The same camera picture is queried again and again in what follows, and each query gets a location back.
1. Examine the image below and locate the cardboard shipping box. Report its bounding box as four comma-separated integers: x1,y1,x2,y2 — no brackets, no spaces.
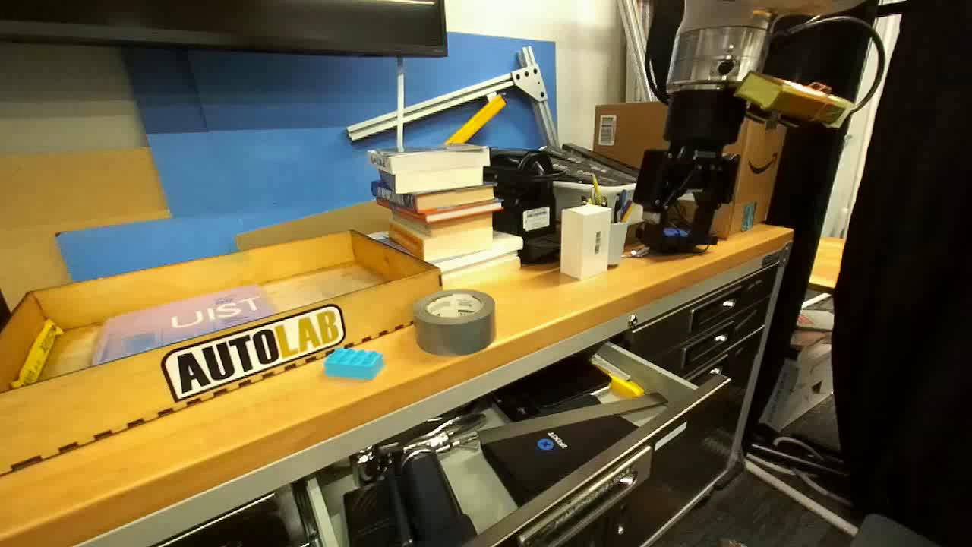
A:
589,98,789,243

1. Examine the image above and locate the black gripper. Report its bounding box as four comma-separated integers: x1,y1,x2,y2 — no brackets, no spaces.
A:
633,144,745,259

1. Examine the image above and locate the white bin with pens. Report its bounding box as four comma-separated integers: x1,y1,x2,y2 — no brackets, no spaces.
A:
550,177,640,270

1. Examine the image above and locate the gold wrist camera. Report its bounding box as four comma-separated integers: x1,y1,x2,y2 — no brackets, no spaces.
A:
733,69,855,134

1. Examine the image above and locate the blue foam board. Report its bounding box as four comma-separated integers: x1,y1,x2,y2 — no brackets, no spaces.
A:
53,32,562,285

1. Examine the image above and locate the black pouch with blue logo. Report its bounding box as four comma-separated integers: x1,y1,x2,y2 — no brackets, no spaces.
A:
484,411,645,501

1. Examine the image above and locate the small white box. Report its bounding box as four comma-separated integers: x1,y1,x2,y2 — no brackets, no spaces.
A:
555,201,617,284

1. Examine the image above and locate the cream thick book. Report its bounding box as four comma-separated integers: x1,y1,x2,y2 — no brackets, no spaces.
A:
382,213,501,265

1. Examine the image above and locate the yellow tool in tray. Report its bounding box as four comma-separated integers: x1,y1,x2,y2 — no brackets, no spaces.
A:
10,315,68,392

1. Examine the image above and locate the yellow bar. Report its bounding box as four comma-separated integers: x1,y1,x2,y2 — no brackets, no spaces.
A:
444,91,509,151

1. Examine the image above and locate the wooden tray with Autolab label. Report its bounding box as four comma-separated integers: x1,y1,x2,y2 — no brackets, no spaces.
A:
0,227,444,479

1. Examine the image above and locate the blue block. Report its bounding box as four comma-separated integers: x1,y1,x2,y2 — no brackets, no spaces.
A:
321,344,389,385

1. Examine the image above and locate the black box device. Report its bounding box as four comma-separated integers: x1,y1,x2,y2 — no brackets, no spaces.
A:
488,147,562,270

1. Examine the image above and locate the thick white book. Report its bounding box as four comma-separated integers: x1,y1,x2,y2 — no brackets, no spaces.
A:
365,144,491,198

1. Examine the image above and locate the open metal drawer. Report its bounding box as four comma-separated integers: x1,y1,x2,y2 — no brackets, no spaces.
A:
459,341,734,547

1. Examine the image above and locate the black drawer cabinet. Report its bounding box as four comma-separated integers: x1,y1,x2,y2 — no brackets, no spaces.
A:
613,253,791,479

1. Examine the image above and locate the flat white book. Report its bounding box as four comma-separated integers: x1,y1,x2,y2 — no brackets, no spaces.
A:
428,230,528,281

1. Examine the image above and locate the small yellow item in drawer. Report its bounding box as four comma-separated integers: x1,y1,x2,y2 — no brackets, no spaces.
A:
608,373,647,402

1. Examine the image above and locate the light wooden wall panel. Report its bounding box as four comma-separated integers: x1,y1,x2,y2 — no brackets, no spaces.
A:
0,144,172,311

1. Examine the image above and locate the grey duct tape roll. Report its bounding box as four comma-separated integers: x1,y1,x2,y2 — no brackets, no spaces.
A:
410,285,497,360

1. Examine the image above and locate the aluminium extrusion frame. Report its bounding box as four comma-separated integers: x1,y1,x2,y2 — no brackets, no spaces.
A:
342,43,562,151

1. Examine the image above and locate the black bag under bench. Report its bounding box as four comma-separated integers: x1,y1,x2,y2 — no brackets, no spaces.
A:
339,441,481,547

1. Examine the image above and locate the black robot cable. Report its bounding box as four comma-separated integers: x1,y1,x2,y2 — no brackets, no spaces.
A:
772,9,891,115

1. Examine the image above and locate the black curtain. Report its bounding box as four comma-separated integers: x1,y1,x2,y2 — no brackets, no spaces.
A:
828,0,972,547

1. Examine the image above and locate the black wall monitor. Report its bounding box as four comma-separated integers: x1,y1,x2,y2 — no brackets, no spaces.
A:
0,0,449,60

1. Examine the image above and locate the blue and brown book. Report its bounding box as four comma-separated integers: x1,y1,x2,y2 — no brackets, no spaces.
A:
368,178,501,215

